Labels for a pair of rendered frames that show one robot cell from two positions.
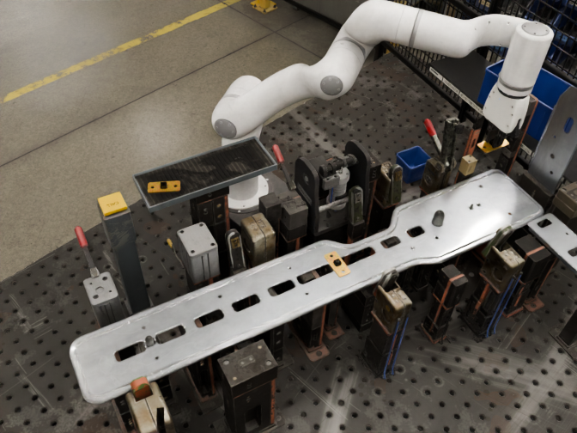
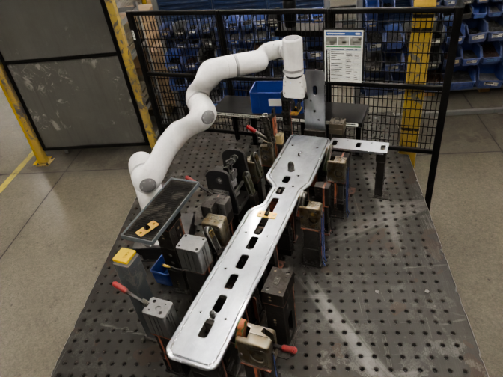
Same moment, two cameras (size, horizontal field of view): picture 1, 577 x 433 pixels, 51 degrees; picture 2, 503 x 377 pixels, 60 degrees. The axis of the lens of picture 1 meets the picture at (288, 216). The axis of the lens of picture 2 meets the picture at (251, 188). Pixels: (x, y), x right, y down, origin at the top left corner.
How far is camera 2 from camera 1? 68 cm
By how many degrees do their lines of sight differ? 27
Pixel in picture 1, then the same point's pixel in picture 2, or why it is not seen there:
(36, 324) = not seen: outside the picture
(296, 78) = (180, 128)
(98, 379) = (204, 354)
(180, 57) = (9, 219)
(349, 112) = (177, 167)
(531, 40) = (295, 42)
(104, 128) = not seen: outside the picture
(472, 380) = (361, 237)
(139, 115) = (9, 268)
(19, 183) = not seen: outside the picture
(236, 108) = (150, 167)
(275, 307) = (259, 252)
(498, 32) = (271, 51)
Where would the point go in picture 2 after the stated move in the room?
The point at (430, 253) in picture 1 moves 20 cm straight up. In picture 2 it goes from (303, 182) to (301, 145)
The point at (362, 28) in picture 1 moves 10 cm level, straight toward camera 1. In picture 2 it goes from (209, 77) to (221, 84)
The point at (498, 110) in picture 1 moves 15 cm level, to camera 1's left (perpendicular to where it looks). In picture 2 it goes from (293, 89) to (266, 101)
